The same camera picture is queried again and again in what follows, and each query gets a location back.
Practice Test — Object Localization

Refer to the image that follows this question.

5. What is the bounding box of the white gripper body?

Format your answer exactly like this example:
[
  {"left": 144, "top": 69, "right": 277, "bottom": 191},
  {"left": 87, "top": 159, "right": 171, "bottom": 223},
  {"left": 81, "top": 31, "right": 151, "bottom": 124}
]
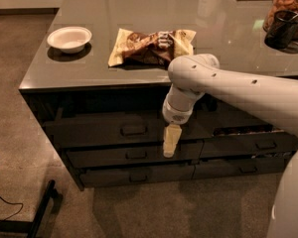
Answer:
[{"left": 162, "top": 84, "right": 204, "bottom": 125}]

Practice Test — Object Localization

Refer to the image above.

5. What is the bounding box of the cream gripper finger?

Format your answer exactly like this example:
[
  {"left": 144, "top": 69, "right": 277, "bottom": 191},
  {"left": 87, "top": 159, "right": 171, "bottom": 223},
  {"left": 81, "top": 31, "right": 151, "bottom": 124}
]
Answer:
[{"left": 163, "top": 124, "right": 182, "bottom": 158}]

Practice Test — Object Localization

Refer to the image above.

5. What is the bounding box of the dark drawer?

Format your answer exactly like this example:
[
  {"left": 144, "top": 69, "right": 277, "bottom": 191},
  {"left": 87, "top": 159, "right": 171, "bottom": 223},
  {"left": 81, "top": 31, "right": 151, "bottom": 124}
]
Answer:
[
  {"left": 201, "top": 132, "right": 298, "bottom": 159},
  {"left": 199, "top": 99, "right": 266, "bottom": 128},
  {"left": 193, "top": 158, "right": 285, "bottom": 179},
  {"left": 67, "top": 141, "right": 204, "bottom": 168},
  {"left": 79, "top": 164, "right": 195, "bottom": 187},
  {"left": 43, "top": 111, "right": 210, "bottom": 150}
]

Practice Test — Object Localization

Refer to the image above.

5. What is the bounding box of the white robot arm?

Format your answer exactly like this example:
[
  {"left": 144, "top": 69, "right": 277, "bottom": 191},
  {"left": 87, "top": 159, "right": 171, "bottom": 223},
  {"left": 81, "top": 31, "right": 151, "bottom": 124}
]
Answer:
[{"left": 162, "top": 54, "right": 298, "bottom": 238}]

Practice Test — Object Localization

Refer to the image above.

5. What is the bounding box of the brown yellow snack bag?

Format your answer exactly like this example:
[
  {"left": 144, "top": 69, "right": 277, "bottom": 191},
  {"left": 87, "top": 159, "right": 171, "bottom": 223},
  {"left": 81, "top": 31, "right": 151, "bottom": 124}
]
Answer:
[{"left": 108, "top": 29, "right": 196, "bottom": 66}]

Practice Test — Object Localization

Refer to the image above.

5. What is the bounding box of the dark counter cabinet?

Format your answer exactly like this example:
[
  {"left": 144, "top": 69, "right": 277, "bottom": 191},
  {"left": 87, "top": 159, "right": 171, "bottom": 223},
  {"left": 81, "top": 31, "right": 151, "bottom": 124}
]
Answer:
[{"left": 20, "top": 0, "right": 298, "bottom": 188}]

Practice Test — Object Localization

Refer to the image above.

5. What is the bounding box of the white paper bowl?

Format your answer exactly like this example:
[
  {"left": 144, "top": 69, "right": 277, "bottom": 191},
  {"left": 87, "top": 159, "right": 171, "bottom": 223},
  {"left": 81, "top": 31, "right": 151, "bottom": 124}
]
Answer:
[{"left": 47, "top": 27, "right": 92, "bottom": 54}]

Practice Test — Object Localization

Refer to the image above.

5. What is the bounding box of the black mesh cup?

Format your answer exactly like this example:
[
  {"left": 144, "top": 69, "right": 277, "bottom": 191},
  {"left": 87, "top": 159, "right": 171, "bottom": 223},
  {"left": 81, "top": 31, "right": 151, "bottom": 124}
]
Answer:
[{"left": 264, "top": 10, "right": 298, "bottom": 50}]

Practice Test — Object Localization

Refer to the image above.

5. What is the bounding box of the black metal stand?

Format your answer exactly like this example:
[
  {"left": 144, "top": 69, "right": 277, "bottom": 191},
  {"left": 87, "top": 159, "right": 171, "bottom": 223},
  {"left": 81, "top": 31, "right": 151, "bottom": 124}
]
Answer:
[{"left": 0, "top": 154, "right": 60, "bottom": 238}]

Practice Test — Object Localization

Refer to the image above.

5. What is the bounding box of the black cable on floor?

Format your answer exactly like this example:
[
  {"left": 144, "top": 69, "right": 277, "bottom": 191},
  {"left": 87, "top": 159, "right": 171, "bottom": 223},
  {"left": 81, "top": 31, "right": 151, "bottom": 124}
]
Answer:
[{"left": 0, "top": 185, "right": 25, "bottom": 224}]

